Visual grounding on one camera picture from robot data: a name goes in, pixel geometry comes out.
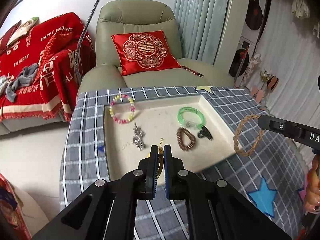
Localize braided tan bracelet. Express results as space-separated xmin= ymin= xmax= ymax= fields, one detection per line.
xmin=233 ymin=114 xmax=265 ymax=158

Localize yellow cord hair tie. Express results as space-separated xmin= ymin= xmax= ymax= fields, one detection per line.
xmin=155 ymin=138 xmax=166 ymax=179

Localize silver heart key pendant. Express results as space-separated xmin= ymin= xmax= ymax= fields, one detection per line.
xmin=132 ymin=124 xmax=145 ymax=151

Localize black hair claw clip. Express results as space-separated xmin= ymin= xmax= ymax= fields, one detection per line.
xmin=197 ymin=126 xmax=213 ymax=140

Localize brown spiral hair tie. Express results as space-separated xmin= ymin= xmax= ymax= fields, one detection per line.
xmin=176 ymin=126 xmax=196 ymax=152

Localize pink yellow bead bracelet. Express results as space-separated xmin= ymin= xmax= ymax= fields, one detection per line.
xmin=108 ymin=94 xmax=136 ymax=125

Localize green plastic bangle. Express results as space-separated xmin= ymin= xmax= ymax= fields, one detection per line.
xmin=177 ymin=107 xmax=206 ymax=129

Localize grey jewelry tray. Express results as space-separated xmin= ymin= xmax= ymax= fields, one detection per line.
xmin=104 ymin=95 xmax=235 ymax=180

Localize person right hand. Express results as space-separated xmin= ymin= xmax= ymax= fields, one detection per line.
xmin=304 ymin=155 xmax=320 ymax=212

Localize blue star sticker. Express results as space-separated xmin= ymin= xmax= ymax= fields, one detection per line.
xmin=247 ymin=177 xmax=278 ymax=218

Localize grey checked tablecloth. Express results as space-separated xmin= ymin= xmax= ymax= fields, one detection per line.
xmin=60 ymin=87 xmax=305 ymax=239

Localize pink slippers rack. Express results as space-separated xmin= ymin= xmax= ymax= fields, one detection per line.
xmin=250 ymin=70 xmax=279 ymax=103

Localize white sheer curtain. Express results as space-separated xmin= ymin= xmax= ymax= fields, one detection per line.
xmin=258 ymin=0 xmax=319 ymax=128

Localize lower washing machine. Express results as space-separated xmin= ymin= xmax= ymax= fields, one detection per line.
xmin=229 ymin=36 xmax=255 ymax=87

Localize washing machine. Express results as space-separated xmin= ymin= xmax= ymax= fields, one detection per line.
xmin=229 ymin=36 xmax=255 ymax=87
xmin=241 ymin=0 xmax=266 ymax=44

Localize yellow star sticker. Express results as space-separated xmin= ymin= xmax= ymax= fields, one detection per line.
xmin=195 ymin=86 xmax=213 ymax=94

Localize upper washing machine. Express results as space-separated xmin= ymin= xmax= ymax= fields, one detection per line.
xmin=241 ymin=0 xmax=266 ymax=44

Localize grey cloth on sofa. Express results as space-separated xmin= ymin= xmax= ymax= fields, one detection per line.
xmin=5 ymin=63 xmax=39 ymax=102

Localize sofa with red blanket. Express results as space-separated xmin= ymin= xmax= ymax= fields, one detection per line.
xmin=1 ymin=12 xmax=96 ymax=135

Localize red embroidered cushion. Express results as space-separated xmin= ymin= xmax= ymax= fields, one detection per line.
xmin=111 ymin=30 xmax=182 ymax=76

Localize white cloth on sofa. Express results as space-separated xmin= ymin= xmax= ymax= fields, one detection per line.
xmin=0 ymin=75 xmax=10 ymax=96

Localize teal curtain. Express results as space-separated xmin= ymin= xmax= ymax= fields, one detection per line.
xmin=174 ymin=0 xmax=228 ymax=64

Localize green recliner armchair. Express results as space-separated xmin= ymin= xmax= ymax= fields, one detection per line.
xmin=78 ymin=0 xmax=233 ymax=93

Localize sofa throw pillows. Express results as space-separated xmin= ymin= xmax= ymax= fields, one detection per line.
xmin=1 ymin=17 xmax=39 ymax=49

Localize flexible phone holder stand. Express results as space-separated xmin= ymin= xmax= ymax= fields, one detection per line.
xmin=74 ymin=0 xmax=100 ymax=85

